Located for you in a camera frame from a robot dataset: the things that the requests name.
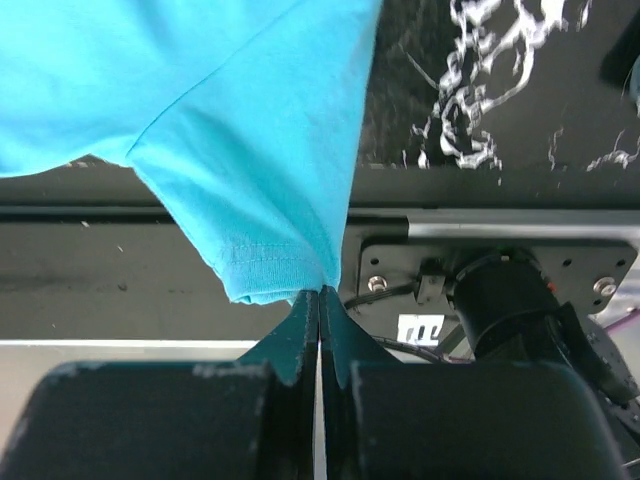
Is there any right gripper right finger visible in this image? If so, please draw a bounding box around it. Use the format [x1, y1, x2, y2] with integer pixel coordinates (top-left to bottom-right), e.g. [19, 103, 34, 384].
[319, 287, 629, 479]

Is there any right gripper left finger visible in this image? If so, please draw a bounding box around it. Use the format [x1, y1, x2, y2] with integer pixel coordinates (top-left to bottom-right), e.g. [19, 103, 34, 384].
[1, 291, 319, 479]

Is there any turquoise t-shirt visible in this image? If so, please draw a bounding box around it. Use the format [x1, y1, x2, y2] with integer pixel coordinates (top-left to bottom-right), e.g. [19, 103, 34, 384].
[0, 0, 384, 306]

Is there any aluminium rail frame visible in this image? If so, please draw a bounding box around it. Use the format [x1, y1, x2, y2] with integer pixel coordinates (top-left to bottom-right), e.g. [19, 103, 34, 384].
[0, 299, 640, 401]

